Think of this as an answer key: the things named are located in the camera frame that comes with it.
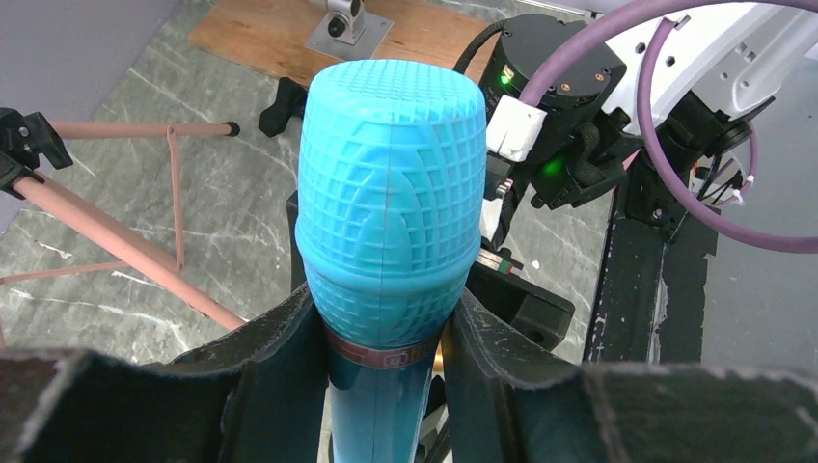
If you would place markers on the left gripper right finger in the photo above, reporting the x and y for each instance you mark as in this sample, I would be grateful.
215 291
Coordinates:
511 400

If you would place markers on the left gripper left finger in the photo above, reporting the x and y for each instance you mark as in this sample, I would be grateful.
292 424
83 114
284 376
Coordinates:
254 395

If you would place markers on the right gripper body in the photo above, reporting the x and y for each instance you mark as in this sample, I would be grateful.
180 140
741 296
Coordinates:
496 277

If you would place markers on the blue toy microphone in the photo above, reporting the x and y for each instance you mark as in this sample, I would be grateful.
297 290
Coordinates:
391 177

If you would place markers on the black desktop mic stand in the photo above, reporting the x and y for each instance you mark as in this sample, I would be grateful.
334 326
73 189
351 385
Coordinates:
290 102

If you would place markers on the pink music stand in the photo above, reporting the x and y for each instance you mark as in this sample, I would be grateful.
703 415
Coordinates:
26 139

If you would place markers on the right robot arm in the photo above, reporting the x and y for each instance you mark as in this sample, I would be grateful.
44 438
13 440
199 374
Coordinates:
653 105

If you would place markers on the dark blue audio box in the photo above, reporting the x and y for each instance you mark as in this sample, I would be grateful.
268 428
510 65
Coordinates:
347 31

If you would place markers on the wooden board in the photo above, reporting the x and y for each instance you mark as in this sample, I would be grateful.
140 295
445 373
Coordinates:
297 39

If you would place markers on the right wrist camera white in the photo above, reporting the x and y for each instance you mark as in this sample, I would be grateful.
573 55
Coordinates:
510 136

